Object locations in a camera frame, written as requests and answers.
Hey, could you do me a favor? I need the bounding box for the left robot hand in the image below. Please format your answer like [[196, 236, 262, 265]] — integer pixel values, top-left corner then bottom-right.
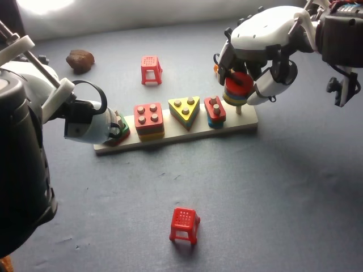
[[0, 61, 127, 147]]

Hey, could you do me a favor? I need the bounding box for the red plastic toy stool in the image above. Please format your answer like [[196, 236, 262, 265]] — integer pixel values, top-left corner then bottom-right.
[[141, 55, 164, 86], [169, 207, 201, 245]]

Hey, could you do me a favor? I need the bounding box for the brown rock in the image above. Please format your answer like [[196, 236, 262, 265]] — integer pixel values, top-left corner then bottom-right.
[[65, 49, 95, 75]]

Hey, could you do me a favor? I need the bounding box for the red oblong block stack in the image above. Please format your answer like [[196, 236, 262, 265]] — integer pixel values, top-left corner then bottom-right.
[[203, 96, 226, 130]]

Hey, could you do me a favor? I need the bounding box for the white backdrop cloth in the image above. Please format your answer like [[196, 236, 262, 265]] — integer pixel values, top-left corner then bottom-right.
[[16, 0, 313, 40]]

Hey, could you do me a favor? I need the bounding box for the yellow triangle block stack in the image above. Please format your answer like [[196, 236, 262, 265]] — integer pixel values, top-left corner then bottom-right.
[[167, 96, 200, 131]]

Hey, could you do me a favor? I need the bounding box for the red round disc stack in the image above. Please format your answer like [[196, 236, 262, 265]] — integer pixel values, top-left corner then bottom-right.
[[222, 71, 254, 106]]

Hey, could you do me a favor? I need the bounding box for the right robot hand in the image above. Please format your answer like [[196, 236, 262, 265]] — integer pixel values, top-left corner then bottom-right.
[[212, 6, 315, 106]]

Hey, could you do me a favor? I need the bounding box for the wooden shape sorter board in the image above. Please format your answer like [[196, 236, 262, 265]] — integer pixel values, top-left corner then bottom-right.
[[93, 96, 259, 156]]

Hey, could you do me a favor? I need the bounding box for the grey table cloth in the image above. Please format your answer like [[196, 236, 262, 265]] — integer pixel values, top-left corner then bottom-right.
[[0, 16, 363, 272]]

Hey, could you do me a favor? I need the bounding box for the red square block stack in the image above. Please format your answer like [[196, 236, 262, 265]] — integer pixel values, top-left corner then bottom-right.
[[133, 102, 166, 142]]

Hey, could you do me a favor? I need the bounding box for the green cross block stack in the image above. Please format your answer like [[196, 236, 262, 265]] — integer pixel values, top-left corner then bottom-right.
[[103, 109, 131, 147]]

